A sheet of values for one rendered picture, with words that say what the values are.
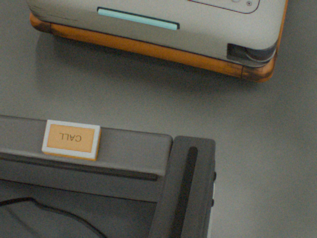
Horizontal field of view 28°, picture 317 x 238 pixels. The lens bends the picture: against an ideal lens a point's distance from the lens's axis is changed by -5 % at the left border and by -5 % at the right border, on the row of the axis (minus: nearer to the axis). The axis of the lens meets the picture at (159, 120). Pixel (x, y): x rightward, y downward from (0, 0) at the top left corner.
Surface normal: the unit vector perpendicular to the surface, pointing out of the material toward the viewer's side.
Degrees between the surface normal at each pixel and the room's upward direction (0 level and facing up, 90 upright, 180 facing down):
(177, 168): 43
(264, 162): 0
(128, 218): 0
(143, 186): 90
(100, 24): 90
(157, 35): 90
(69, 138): 0
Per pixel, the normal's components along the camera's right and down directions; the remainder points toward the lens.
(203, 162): 0.05, -0.88
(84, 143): -0.07, -0.33
